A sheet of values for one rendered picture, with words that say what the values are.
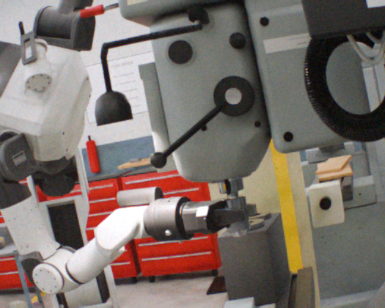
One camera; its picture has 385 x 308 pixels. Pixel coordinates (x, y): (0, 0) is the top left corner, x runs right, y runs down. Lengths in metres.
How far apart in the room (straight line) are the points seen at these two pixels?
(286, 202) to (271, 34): 1.93
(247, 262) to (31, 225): 0.51
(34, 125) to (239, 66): 0.56
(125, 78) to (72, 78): 9.02
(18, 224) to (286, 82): 0.70
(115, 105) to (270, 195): 1.85
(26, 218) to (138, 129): 9.13
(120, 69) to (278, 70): 9.53
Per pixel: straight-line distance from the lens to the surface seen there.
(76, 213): 1.98
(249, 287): 1.65
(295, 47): 1.21
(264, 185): 3.08
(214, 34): 1.24
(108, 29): 10.80
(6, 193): 1.56
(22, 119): 1.60
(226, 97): 1.20
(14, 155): 1.55
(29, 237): 1.57
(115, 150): 10.75
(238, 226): 1.33
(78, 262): 1.53
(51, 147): 1.64
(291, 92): 1.21
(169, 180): 5.97
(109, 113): 1.31
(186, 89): 1.25
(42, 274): 1.56
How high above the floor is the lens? 1.44
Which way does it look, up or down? 3 degrees down
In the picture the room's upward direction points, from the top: 11 degrees counter-clockwise
